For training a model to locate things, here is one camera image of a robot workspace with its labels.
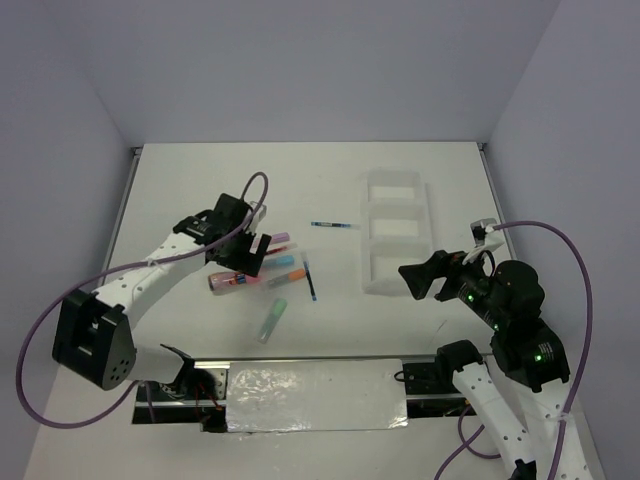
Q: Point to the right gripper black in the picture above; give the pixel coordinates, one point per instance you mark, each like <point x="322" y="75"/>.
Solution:
<point x="418" y="276"/>

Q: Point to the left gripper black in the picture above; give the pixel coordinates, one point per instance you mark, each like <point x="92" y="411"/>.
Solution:
<point x="246" y="262"/>

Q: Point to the pink capped glue bottle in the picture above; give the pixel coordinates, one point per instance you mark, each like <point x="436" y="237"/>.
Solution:
<point x="222" y="283"/>

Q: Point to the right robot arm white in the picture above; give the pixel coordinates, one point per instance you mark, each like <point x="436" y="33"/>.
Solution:
<point x="542" y="440"/>

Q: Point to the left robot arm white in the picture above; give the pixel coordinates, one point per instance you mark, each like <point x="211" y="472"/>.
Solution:
<point x="94" y="335"/>

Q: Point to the blue capped lead case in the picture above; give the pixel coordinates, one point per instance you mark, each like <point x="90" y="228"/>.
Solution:
<point x="278" y="262"/>

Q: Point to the purple capped lead case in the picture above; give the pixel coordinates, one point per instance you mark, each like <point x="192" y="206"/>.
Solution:
<point x="279" y="238"/>

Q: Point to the clear plastic compartment tray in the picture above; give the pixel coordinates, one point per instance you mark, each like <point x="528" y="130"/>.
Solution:
<point x="395" y="227"/>

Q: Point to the red ink pen refill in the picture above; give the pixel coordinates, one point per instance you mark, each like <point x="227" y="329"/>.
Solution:
<point x="282" y="248"/>

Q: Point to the orange capped lead case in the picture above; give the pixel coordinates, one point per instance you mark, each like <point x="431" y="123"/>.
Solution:
<point x="285" y="279"/>

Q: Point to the dark blue pen refill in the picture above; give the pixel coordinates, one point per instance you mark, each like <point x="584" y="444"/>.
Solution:
<point x="306" y="267"/>

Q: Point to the green capped lead case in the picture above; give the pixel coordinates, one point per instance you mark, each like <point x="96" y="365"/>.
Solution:
<point x="275" y="313"/>

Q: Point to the teal pen refill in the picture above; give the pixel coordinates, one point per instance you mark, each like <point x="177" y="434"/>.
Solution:
<point x="337" y="225"/>

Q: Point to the silver foil covered plate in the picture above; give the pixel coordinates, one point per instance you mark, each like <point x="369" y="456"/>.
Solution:
<point x="342" y="395"/>

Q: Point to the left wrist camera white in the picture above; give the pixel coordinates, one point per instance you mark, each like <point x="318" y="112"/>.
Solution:
<point x="259" y="212"/>

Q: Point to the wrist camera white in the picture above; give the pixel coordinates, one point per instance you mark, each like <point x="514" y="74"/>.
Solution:
<point x="486" y="238"/>
<point x="259" y="212"/>

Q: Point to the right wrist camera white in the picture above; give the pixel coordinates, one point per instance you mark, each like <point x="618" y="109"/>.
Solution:
<point x="486" y="238"/>

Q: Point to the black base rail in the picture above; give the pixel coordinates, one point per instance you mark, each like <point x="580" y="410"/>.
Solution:
<point x="427" y="395"/>

